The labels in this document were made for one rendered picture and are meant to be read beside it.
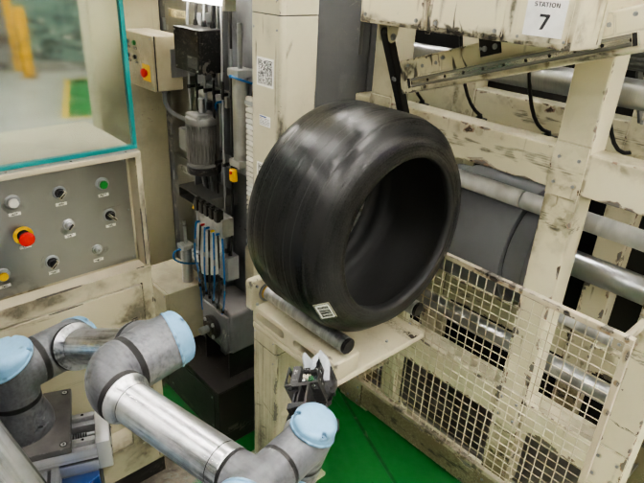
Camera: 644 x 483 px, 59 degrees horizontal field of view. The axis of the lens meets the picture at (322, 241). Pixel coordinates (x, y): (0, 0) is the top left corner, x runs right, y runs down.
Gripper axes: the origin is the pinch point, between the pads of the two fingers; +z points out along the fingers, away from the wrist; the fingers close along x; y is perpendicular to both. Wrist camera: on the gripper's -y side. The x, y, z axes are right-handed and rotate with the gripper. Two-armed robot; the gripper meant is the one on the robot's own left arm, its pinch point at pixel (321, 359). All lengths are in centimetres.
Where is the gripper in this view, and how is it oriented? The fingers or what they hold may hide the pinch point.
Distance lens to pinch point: 127.9
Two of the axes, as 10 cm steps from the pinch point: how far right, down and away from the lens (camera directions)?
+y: -3.1, -8.2, -4.9
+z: 1.3, -5.5, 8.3
